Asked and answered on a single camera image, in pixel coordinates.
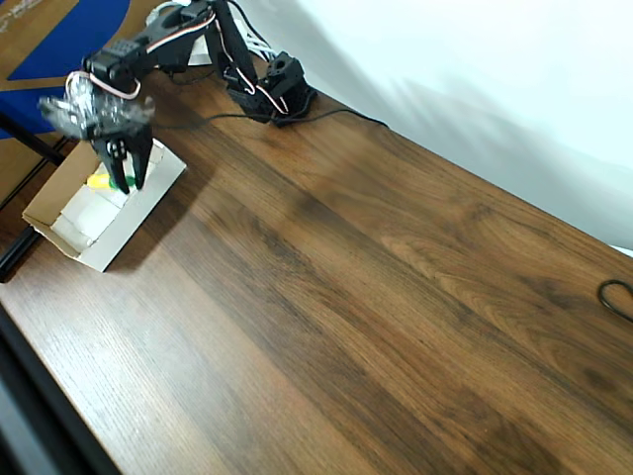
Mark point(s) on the yellow green small tool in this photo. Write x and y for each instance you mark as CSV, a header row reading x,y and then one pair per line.
x,y
99,181

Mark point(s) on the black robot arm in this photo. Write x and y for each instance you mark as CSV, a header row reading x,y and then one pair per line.
x,y
232,44

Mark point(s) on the white cardboard box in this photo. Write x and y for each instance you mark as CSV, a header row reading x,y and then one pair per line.
x,y
49,198

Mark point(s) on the large brown blue cardboard box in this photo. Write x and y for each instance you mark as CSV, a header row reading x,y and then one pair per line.
x,y
59,49

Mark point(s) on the white paper padding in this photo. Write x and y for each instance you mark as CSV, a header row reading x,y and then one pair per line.
x,y
89,218

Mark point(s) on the black metal pole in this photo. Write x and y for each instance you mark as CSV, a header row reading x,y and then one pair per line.
x,y
29,139

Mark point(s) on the black metal base bar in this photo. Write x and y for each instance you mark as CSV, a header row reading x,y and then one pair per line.
x,y
15,255

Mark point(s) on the plastic-wrapped gripper camera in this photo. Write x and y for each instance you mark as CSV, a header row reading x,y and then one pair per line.
x,y
94,106

